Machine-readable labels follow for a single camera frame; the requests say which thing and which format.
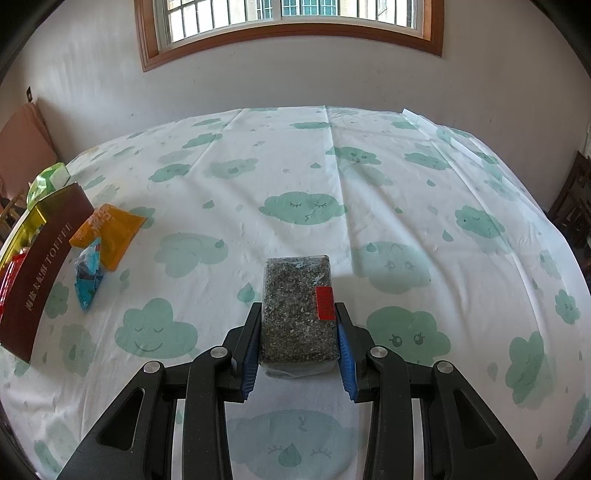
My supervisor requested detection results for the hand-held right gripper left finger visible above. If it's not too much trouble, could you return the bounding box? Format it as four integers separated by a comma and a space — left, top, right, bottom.
58, 302, 263, 480

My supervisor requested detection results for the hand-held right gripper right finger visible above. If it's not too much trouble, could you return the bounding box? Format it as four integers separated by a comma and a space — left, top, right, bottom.
335, 302, 539, 480

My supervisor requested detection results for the clear sesame bar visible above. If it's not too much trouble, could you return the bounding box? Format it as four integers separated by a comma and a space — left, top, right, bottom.
259, 254, 340, 379

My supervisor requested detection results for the gold-lined rectangular tin box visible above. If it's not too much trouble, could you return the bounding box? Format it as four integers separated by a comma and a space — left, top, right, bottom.
0, 182, 95, 363

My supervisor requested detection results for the red snack packet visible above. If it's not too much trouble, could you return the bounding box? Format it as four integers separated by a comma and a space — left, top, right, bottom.
0, 256, 28, 319

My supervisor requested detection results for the blue wrapped dark snack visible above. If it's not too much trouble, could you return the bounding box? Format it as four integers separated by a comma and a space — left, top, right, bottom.
75, 239, 106, 311

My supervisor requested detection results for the orange snack packet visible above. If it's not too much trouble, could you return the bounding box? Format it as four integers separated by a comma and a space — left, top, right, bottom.
69, 203, 144, 271

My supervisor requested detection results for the cloud print tablecloth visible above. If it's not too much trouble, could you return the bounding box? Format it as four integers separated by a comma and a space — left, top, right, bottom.
0, 106, 583, 480

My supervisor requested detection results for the green tissue pack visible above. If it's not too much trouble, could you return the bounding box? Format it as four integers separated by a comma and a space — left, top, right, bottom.
26, 162, 70, 208

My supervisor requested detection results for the dark wooden chair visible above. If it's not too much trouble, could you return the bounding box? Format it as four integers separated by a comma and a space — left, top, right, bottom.
547, 150, 591, 241

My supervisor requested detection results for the wooden stool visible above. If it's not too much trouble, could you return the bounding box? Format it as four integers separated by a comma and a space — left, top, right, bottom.
0, 189, 28, 232

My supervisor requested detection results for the wooden framed barred window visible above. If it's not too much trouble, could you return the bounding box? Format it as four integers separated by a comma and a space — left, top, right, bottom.
134, 0, 445, 72

